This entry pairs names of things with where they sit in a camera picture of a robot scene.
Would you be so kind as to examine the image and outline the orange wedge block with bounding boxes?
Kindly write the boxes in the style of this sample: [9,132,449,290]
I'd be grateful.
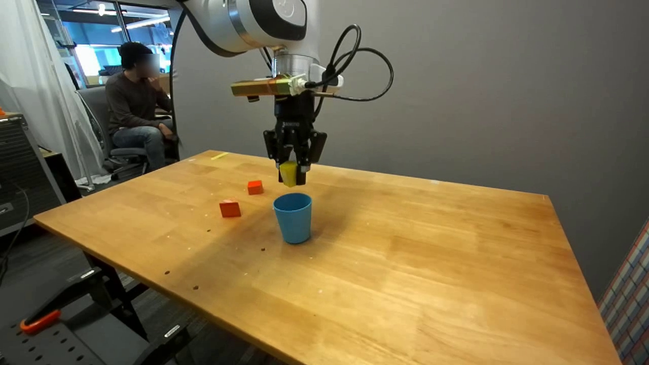
[216,199,243,218]

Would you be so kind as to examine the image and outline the black clamp orange handle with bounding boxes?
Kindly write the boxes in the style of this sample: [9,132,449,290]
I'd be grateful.
[19,305,65,339]

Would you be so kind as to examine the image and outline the yellow pentagonal block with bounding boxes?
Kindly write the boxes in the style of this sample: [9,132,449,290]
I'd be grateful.
[278,159,300,189]

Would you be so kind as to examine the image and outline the grey office chair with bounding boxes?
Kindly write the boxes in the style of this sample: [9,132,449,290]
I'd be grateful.
[76,84,150,181]

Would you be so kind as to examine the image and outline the wrist camera with yellow mount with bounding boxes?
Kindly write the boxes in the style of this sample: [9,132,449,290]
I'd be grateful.
[229,73,312,102]

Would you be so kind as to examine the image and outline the black table leg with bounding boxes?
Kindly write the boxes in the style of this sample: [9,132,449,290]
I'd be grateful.
[80,250,151,343]

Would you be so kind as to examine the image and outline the white sheer curtain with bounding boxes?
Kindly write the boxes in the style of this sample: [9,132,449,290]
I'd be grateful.
[0,0,104,184]

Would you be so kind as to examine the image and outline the seated person in dark jacket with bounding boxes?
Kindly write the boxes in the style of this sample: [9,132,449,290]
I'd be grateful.
[101,41,180,172]

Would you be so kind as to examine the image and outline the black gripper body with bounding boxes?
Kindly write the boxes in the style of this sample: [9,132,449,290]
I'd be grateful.
[271,91,319,141]

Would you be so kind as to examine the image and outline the blue plastic cup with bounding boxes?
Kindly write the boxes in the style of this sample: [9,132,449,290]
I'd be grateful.
[271,190,314,247]

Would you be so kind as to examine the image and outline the black looped gripper cable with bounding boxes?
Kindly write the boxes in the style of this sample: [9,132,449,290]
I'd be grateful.
[305,21,396,126]

